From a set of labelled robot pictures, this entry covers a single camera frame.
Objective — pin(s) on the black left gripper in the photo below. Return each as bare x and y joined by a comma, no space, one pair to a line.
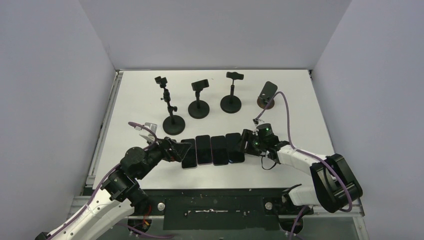
178,151

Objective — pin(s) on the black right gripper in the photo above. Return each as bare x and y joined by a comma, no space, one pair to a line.
248,143

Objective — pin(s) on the silver-edged black phone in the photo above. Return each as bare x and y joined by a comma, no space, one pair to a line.
190,159

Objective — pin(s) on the purple cased phone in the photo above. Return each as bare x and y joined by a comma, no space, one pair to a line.
203,149

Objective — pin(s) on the black bent-arm phone stand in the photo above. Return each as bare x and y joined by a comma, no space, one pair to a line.
173,124

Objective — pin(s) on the black round-base phone stand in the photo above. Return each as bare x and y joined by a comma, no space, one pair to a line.
231,104

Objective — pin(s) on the black ball-joint phone stand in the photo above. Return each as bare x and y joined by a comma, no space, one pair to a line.
199,109

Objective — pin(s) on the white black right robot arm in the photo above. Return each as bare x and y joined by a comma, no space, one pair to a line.
334,185

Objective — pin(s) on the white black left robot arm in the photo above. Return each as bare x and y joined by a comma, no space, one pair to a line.
118,194

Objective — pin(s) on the brown-base small phone stand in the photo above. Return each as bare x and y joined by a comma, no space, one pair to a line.
264,100

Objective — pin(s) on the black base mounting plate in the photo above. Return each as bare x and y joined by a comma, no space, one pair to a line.
217,209

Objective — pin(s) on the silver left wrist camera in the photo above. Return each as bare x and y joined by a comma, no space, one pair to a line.
148,132

